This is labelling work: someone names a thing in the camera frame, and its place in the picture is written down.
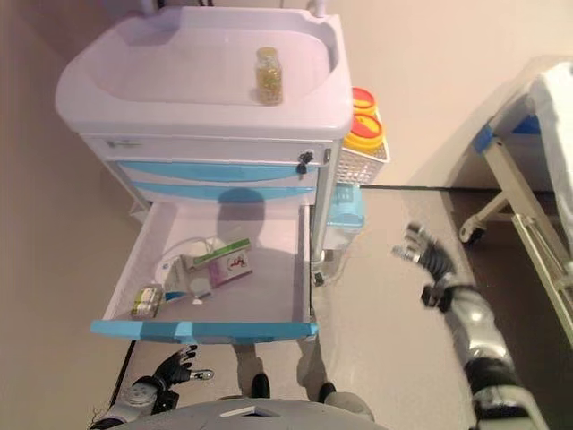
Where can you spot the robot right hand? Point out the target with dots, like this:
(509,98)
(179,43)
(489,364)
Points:
(432,255)

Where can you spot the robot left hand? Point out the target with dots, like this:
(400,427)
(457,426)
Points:
(177,369)

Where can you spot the wide drawer with blue front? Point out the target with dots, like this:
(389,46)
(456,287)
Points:
(250,291)

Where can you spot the yellow medicine bottle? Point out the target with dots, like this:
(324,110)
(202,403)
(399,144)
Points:
(270,76)

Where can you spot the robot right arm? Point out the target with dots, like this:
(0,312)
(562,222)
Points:
(479,331)

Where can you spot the pink medicine box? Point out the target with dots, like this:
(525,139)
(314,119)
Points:
(230,269)

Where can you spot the green and white medicine box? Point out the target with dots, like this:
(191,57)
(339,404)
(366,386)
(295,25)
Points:
(221,253)

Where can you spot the bed caster wheel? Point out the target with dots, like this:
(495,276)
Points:
(474,234)

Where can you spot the small green yellow box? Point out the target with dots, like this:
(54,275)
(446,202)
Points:
(147,301)

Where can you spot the grey robot torso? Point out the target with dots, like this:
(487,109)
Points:
(246,416)

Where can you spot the robot left leg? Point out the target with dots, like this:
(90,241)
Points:
(261,386)

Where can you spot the robot leg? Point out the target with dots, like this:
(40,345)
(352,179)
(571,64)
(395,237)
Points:
(261,386)
(340,398)

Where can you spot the white and blue packet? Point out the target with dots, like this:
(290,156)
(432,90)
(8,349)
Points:
(179,282)

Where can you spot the waste bin with blue lid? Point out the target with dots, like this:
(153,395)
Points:
(347,208)

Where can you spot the cart caster wheel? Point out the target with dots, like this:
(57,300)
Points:
(318,278)

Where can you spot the white coiled tubing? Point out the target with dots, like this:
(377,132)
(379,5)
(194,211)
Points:
(179,248)

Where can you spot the blue tape on bed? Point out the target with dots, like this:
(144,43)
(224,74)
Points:
(484,140)

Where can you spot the yellow sharps container red lid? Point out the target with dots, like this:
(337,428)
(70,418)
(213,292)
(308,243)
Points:
(365,98)
(363,132)

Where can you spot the silver cart side latch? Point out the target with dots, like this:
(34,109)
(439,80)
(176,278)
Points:
(327,156)

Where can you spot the black keys in lock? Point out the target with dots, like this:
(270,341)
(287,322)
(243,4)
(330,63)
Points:
(305,162)

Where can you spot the robot right leg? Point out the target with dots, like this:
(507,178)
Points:
(340,398)

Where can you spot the white bed mattress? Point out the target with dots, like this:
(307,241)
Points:
(557,134)

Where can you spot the white IV pole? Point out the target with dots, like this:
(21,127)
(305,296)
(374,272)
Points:
(320,8)

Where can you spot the white medical cart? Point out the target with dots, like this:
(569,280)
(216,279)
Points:
(179,89)

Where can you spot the hospital bed frame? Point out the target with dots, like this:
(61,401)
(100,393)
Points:
(515,179)

